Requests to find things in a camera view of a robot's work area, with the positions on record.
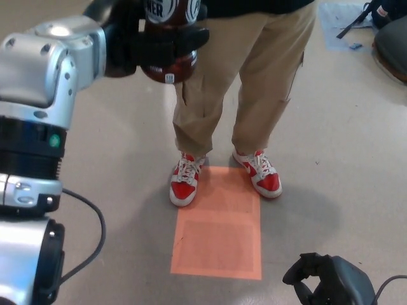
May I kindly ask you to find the person's left red white sneaker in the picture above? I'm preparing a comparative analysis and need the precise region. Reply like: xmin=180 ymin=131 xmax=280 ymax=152
xmin=231 ymin=148 xmax=283 ymax=200

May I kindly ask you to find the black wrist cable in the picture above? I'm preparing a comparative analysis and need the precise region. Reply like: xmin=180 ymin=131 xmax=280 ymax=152
xmin=375 ymin=274 xmax=407 ymax=303
xmin=61 ymin=187 xmax=107 ymax=287

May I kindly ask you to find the grey round seat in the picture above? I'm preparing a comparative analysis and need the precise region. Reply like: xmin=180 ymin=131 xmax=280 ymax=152
xmin=371 ymin=24 xmax=407 ymax=84

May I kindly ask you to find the black shirt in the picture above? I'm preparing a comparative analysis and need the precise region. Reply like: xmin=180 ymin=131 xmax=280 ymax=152
xmin=198 ymin=0 xmax=315 ymax=19

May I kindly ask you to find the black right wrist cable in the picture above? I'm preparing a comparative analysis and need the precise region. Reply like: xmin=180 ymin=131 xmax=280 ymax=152
xmin=375 ymin=274 xmax=407 ymax=303

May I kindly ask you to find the person's red white sneaker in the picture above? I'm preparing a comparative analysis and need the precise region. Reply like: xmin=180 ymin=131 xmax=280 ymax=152
xmin=231 ymin=148 xmax=283 ymax=200
xmin=169 ymin=151 xmax=207 ymax=208

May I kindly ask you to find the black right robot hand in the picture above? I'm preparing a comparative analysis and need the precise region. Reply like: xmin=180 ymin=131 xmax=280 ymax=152
xmin=282 ymin=252 xmax=378 ymax=305

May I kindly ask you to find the person's right red white sneaker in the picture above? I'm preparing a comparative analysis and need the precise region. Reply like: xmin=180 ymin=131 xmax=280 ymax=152
xmin=169 ymin=151 xmax=207 ymax=208

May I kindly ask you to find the orange paper sheet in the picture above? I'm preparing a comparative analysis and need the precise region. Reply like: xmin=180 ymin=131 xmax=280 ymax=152
xmin=170 ymin=165 xmax=263 ymax=281

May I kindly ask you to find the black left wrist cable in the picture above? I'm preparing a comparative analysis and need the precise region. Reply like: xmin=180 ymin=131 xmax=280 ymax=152
xmin=61 ymin=187 xmax=107 ymax=287

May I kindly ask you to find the brown protein shake bottle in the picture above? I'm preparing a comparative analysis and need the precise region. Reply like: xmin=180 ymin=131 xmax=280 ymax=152
xmin=139 ymin=0 xmax=200 ymax=85

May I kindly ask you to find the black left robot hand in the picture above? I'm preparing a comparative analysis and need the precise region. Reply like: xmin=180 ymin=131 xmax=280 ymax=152
xmin=83 ymin=0 xmax=210 ymax=79

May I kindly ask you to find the dark blue backpack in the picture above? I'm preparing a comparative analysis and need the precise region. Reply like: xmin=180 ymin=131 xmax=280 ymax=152
xmin=336 ymin=0 xmax=407 ymax=39

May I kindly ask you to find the blue paper sheet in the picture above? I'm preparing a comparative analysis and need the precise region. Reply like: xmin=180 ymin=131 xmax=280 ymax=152
xmin=319 ymin=2 xmax=381 ymax=51

